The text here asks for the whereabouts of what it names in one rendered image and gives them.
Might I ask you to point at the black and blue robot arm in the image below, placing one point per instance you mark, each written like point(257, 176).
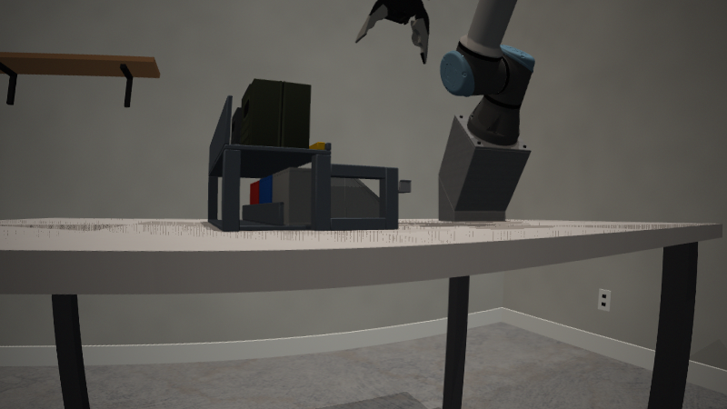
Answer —
point(474, 69)

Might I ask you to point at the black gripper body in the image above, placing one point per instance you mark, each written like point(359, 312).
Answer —
point(402, 10)

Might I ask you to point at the red bin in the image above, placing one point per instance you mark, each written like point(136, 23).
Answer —
point(254, 193)

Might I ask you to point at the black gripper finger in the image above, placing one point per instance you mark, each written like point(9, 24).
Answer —
point(420, 34)
point(379, 12)

